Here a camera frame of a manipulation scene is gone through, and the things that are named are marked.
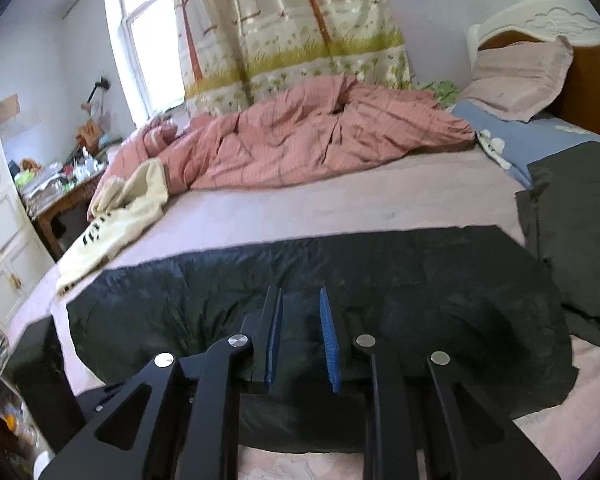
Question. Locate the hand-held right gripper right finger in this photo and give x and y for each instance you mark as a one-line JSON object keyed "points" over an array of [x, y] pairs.
{"points": [[329, 340]]}

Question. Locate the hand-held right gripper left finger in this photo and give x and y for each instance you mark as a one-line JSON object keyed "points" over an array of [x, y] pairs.
{"points": [[275, 340]]}

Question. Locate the black puffer jacket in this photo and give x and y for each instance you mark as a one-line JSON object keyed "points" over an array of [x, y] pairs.
{"points": [[430, 285]]}

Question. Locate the bed with pink sheet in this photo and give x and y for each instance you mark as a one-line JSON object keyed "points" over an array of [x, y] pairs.
{"points": [[330, 200]]}

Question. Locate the white panelled cabinet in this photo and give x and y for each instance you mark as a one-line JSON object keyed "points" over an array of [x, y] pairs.
{"points": [[5, 225]]}

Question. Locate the carved wooden desk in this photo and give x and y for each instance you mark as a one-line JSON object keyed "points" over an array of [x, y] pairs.
{"points": [[55, 210]]}

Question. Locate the cream printed sweater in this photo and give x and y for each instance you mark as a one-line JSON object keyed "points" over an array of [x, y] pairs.
{"points": [[125, 220]]}

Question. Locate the pink checked quilt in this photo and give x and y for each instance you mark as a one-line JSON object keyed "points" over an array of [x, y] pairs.
{"points": [[305, 140]]}

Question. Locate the pile of desk clutter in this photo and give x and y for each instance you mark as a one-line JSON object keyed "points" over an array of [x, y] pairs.
{"points": [[65, 170]]}

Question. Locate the dark folded garment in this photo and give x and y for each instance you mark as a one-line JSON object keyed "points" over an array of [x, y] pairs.
{"points": [[580, 235]]}

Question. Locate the blue pillow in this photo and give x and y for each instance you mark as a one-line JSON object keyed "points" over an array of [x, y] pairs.
{"points": [[510, 135]]}

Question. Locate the green patterned cloth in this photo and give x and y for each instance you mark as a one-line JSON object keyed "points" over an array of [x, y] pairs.
{"points": [[442, 91]]}

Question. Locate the tree-print curtain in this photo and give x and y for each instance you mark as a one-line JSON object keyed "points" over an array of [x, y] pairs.
{"points": [[280, 25]]}

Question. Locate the pink pillow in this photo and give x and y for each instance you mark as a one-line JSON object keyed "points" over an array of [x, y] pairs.
{"points": [[520, 75]]}

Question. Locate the window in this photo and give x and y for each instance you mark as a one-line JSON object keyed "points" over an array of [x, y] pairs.
{"points": [[145, 35]]}

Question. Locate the white and wooden headboard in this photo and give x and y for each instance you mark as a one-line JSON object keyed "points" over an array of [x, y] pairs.
{"points": [[595, 85]]}

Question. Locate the cardboard wall patch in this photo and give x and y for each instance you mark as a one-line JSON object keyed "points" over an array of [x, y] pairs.
{"points": [[2, 109]]}

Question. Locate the wall-mounted lamp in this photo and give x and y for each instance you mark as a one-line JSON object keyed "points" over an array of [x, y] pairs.
{"points": [[97, 91]]}

